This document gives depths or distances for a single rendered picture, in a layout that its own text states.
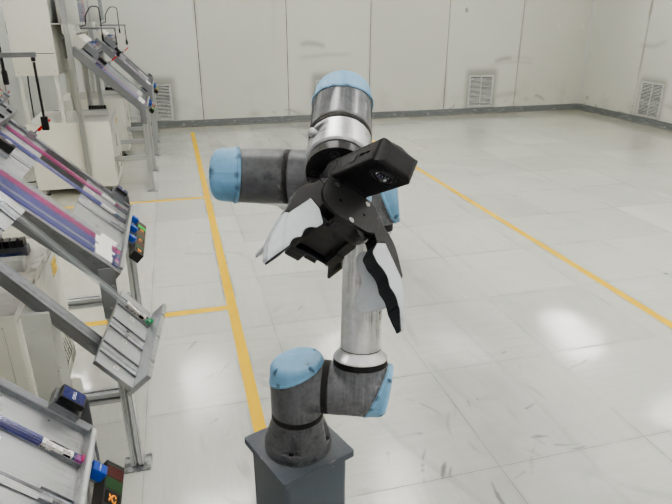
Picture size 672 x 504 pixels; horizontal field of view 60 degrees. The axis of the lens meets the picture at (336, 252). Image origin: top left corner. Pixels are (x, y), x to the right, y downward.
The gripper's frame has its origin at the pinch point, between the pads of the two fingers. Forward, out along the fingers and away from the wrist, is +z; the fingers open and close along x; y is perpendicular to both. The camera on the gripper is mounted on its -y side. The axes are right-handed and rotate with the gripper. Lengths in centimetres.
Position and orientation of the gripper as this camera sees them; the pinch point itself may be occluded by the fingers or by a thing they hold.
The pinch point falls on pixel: (342, 297)
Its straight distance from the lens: 51.2
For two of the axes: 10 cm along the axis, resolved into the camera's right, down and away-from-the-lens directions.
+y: -6.2, 5.1, 6.0
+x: -7.8, -4.5, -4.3
